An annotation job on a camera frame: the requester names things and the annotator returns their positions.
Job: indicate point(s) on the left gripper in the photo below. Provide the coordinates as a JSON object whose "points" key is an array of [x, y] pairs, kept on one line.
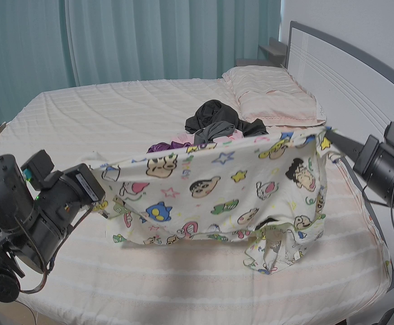
{"points": [[65, 198]]}

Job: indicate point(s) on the pile of clothes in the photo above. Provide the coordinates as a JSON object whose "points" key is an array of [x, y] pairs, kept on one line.
{"points": [[214, 113]]}

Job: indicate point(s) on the bed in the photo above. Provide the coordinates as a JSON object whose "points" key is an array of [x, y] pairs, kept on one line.
{"points": [[115, 113]]}

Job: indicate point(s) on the cream pillow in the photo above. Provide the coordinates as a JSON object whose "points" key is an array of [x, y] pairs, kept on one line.
{"points": [[271, 93]]}

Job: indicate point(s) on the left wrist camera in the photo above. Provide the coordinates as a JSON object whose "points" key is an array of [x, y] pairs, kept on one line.
{"points": [[39, 166]]}

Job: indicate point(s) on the white printed pyjama top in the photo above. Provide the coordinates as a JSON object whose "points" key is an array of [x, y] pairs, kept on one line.
{"points": [[217, 188]]}

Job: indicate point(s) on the grey bedside table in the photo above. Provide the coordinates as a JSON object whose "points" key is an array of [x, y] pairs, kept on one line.
{"points": [[275, 51]]}

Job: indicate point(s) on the blue-green curtain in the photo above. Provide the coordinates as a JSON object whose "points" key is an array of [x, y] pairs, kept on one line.
{"points": [[149, 29]]}

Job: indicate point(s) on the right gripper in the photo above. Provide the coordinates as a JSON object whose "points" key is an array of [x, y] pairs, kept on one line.
{"points": [[376, 164]]}

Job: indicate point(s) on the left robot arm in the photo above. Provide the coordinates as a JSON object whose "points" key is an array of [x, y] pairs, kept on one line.
{"points": [[4, 195]]}

